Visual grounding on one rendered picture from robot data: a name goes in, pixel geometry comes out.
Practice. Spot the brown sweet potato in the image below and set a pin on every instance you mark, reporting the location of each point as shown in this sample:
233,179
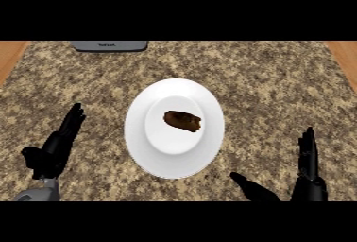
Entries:
183,120

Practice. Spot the grey flat appliance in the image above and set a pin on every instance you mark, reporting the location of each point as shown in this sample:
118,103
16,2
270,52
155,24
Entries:
109,46

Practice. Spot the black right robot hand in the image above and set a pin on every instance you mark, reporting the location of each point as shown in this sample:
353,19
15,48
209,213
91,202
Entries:
308,176

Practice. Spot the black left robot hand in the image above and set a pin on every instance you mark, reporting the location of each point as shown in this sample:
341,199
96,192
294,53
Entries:
55,148

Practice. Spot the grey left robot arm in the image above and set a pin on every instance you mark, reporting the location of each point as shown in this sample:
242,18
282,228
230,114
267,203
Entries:
40,191

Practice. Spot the white oval plate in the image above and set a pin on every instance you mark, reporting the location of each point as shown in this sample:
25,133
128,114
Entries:
174,129

